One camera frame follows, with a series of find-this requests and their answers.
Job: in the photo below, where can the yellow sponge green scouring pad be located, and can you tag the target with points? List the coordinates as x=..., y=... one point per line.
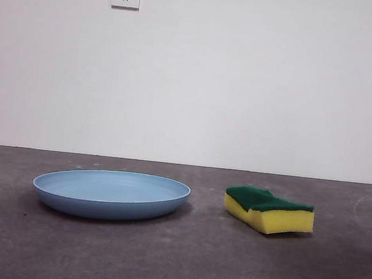
x=280, y=219

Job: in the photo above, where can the light blue round plate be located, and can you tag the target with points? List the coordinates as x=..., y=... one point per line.
x=109, y=201

